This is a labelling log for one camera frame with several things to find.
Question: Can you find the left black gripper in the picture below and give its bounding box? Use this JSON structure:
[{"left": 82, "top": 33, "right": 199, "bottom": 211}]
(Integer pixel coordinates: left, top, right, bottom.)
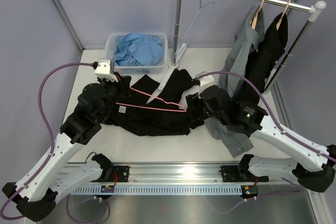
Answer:
[{"left": 98, "top": 72, "right": 131, "bottom": 122}]

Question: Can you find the pink wire hanger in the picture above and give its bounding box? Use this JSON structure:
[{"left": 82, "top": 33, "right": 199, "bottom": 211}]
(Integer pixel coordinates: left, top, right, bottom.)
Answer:
[{"left": 117, "top": 69, "right": 193, "bottom": 111}]

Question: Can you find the black shirt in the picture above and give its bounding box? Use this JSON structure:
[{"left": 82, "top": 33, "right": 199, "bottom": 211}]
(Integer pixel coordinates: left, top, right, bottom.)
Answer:
[
  {"left": 245, "top": 13, "right": 288, "bottom": 93},
  {"left": 104, "top": 68, "right": 208, "bottom": 137}
]

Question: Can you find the light blue shirt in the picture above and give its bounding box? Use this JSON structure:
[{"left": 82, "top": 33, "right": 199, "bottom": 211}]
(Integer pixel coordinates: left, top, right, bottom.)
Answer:
[{"left": 113, "top": 33, "right": 164, "bottom": 67}]

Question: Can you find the blue wire hanger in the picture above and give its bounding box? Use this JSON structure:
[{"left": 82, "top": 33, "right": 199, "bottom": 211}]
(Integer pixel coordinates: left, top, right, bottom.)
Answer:
[{"left": 174, "top": 0, "right": 223, "bottom": 59}]

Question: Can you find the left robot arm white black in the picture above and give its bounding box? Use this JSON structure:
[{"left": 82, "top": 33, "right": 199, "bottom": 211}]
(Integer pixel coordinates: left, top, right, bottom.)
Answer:
[{"left": 2, "top": 75, "right": 131, "bottom": 222}]

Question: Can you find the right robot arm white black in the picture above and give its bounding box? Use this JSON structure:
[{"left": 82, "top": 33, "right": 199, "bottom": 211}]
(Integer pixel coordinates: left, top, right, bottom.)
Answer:
[{"left": 186, "top": 86, "right": 335, "bottom": 193}]

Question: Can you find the black shirt on wooden hanger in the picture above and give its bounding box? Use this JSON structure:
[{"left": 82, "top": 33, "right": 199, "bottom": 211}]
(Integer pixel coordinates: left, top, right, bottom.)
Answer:
[{"left": 245, "top": 13, "right": 288, "bottom": 93}]

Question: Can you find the grey shirt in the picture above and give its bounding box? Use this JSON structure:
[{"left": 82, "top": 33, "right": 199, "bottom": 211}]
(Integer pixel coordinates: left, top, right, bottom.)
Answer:
[{"left": 204, "top": 6, "right": 265, "bottom": 157}]

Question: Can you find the wooden hanger with grey shirt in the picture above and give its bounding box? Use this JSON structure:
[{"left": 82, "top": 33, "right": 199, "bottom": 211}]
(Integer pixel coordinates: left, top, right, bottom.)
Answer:
[{"left": 251, "top": 0, "right": 265, "bottom": 30}]

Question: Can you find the wooden hanger with black shirt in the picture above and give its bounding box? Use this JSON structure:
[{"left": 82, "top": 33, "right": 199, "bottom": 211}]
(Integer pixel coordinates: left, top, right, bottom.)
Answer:
[{"left": 276, "top": 0, "right": 292, "bottom": 30}]

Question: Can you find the white plastic basket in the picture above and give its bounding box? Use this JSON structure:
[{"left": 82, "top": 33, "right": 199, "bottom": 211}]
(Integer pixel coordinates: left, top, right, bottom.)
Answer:
[{"left": 104, "top": 33, "right": 167, "bottom": 74}]

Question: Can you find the metal clothes rack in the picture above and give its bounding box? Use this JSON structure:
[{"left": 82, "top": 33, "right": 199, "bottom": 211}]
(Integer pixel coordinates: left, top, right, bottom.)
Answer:
[{"left": 158, "top": 0, "right": 327, "bottom": 92}]

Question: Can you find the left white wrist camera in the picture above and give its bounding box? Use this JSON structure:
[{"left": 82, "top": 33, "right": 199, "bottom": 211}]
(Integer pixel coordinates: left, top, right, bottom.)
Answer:
[{"left": 92, "top": 58, "right": 118, "bottom": 82}]

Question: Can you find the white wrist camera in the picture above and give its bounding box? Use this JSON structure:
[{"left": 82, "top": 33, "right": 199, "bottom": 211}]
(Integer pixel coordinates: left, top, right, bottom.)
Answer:
[
  {"left": 195, "top": 71, "right": 215, "bottom": 89},
  {"left": 92, "top": 58, "right": 118, "bottom": 82}
]

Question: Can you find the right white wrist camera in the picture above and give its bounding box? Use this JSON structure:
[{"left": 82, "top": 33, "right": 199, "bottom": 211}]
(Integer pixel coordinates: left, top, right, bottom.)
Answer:
[{"left": 195, "top": 71, "right": 215, "bottom": 89}]

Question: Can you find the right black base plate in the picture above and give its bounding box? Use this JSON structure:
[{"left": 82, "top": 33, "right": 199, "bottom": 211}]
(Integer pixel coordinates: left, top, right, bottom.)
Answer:
[{"left": 219, "top": 165, "right": 269, "bottom": 183}]

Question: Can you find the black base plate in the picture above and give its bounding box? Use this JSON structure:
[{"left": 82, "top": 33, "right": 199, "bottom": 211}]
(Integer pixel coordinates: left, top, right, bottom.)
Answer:
[
  {"left": 219, "top": 165, "right": 269, "bottom": 183},
  {"left": 93, "top": 165, "right": 130, "bottom": 183}
]

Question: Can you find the aluminium mounting rail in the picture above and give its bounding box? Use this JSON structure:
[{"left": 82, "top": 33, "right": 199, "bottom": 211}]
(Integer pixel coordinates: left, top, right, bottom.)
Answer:
[{"left": 34, "top": 162, "right": 319, "bottom": 184}]

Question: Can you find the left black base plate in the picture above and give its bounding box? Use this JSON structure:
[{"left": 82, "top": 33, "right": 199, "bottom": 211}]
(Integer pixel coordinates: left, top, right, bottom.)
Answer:
[{"left": 93, "top": 165, "right": 130, "bottom": 183}]

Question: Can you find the white slotted cable duct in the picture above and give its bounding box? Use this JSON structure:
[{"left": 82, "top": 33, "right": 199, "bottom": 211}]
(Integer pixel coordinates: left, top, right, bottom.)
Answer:
[{"left": 70, "top": 184, "right": 243, "bottom": 196}]

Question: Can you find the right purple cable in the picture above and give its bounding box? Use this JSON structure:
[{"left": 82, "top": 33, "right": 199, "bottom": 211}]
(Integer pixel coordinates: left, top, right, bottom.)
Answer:
[{"left": 195, "top": 71, "right": 336, "bottom": 214}]

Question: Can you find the purple cable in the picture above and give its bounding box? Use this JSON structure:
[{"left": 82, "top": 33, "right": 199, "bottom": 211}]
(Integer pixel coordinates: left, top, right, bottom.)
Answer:
[
  {"left": 0, "top": 62, "right": 111, "bottom": 222},
  {"left": 195, "top": 71, "right": 336, "bottom": 214}
]

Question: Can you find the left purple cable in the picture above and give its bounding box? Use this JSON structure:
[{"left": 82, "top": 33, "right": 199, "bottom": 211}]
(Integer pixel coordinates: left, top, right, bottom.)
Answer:
[{"left": 0, "top": 62, "right": 111, "bottom": 222}]

